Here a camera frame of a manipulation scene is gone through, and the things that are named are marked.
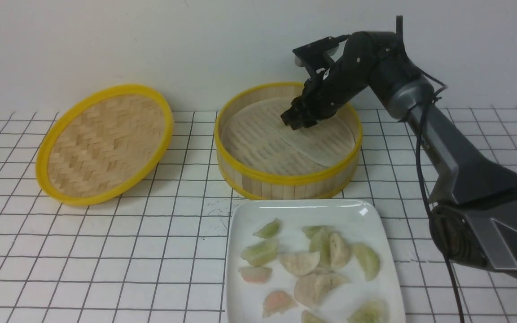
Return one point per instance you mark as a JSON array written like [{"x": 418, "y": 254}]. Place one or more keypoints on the white steamer liner paper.
[{"x": 257, "y": 137}]

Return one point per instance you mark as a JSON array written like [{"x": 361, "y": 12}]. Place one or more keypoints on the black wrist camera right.
[{"x": 317, "y": 56}]

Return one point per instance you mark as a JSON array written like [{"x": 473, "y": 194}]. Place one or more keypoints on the green dumpling plate left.
[{"x": 261, "y": 253}]

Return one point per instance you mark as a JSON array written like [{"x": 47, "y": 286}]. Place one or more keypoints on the large beige dumpling lower centre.
[{"x": 310, "y": 290}]

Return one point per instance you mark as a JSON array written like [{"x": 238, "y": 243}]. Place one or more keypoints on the green dumpling bottom edge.
[{"x": 308, "y": 317}]

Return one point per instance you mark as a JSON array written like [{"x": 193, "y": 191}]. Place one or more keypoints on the bamboo steamer lid yellow rim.
[{"x": 104, "y": 145}]

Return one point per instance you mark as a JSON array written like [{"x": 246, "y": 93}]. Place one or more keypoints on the pink dumpling plate left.
[{"x": 255, "y": 274}]

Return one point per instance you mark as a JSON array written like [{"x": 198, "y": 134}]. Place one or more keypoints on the white square plate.
[{"x": 356, "y": 220}]

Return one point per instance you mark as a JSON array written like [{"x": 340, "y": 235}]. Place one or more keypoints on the beige dumpling plate centre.
[{"x": 299, "y": 263}]

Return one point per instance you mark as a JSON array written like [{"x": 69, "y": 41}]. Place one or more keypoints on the pink dumpling plate bottom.
[{"x": 277, "y": 302}]

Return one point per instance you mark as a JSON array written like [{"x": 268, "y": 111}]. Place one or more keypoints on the bamboo steamer basket yellow rim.
[{"x": 256, "y": 185}]

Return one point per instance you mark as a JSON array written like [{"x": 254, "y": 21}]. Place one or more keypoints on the pink dumpling plate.
[
  {"x": 277, "y": 302},
  {"x": 255, "y": 274}
]

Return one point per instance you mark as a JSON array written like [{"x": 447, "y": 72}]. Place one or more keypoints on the green dumpling plate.
[
  {"x": 320, "y": 242},
  {"x": 261, "y": 253},
  {"x": 368, "y": 259}
]

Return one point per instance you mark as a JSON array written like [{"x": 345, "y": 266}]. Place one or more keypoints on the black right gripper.
[{"x": 325, "y": 94}]

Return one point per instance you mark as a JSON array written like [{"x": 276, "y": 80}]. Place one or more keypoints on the green dumpling plate right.
[{"x": 368, "y": 259}]

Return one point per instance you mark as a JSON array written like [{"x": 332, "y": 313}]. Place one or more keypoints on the green dumpling plate upper centre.
[{"x": 320, "y": 242}]

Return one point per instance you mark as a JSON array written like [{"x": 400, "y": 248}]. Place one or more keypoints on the beige dumpling upright centre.
[{"x": 340, "y": 251}]

